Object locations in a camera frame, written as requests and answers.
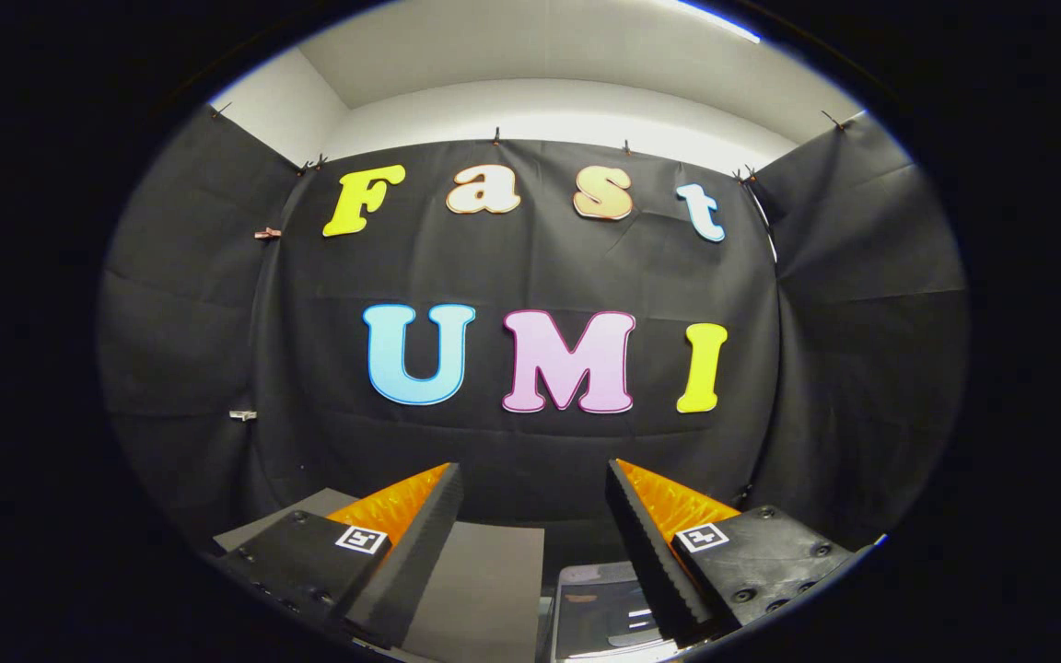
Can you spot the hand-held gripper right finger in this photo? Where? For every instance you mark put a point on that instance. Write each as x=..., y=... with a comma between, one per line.
x=650, y=557

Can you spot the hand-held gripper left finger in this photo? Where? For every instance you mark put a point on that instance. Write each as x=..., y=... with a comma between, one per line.
x=415, y=557

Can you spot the washing machine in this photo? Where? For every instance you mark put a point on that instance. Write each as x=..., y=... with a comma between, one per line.
x=545, y=645

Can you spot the grey flat board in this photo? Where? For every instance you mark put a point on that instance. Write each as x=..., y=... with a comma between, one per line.
x=484, y=589

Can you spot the silver clip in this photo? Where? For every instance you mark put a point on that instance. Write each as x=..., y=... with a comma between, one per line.
x=243, y=415

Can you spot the black backdrop cloth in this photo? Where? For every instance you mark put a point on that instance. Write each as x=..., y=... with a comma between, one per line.
x=567, y=267

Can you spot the red clip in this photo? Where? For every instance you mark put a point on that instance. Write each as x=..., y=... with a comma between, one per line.
x=268, y=234

